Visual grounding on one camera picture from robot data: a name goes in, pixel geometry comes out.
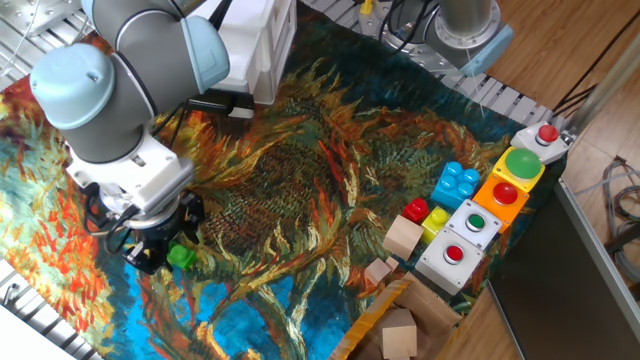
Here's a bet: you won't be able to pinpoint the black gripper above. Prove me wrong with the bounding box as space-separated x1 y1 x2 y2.
122 191 206 276

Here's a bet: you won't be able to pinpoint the green toy brick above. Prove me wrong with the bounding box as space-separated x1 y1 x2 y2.
166 241 197 271

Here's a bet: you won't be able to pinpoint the white drawer with black handle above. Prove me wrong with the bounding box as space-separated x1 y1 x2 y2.
187 19 261 120

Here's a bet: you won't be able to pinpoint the sunflower painting cloth mat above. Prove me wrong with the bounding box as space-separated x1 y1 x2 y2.
0 4 569 360

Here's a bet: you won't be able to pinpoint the white board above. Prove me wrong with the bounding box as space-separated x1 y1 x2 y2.
0 304 79 360

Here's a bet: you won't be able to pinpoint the small wooden block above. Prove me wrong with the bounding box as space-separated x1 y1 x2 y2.
363 255 400 287

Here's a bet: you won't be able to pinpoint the white plastic box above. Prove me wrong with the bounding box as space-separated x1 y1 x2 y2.
219 0 300 107

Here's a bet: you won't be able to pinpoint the large wooden cube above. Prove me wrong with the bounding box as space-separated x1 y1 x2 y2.
382 214 425 262

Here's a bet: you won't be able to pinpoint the red toy brick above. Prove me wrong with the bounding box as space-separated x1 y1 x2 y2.
401 197 431 225

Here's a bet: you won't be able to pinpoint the wooden cube in cardboard box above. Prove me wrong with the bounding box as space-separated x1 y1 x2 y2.
380 308 419 360

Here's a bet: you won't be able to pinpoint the yellow toy brick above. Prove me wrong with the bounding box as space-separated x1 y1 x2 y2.
420 205 453 245

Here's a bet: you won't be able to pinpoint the cardboard box with label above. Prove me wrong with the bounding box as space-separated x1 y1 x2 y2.
327 272 464 360

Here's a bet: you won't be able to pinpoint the large white red-button box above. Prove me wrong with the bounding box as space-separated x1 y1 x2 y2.
414 225 485 296

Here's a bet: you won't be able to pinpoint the blue toy brick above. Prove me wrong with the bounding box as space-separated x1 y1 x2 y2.
429 160 481 210

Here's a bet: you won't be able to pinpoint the silver robot mounting plate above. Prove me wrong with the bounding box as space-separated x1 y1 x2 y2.
349 0 501 76

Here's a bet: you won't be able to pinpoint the white green-button box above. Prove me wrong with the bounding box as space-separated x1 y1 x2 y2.
444 198 504 251

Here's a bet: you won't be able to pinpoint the orange red-button box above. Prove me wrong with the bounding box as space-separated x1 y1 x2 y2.
471 172 531 235

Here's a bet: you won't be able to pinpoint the yellow green-mushroom-button box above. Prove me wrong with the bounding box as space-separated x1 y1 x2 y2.
491 145 547 194

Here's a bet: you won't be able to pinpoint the small white red-button box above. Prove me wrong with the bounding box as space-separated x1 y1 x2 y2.
509 121 571 166

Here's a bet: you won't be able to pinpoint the dark grey panel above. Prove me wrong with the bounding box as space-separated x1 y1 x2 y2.
487 177 640 360

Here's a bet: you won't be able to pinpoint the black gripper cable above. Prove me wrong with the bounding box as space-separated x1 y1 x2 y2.
82 94 191 254

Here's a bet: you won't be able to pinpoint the black floor cables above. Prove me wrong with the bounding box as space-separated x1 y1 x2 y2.
552 9 640 119

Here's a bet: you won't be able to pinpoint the grey cable coil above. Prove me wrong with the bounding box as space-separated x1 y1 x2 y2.
599 155 640 284

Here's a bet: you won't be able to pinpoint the aluminium frame post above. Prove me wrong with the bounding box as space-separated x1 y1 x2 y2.
564 42 640 146

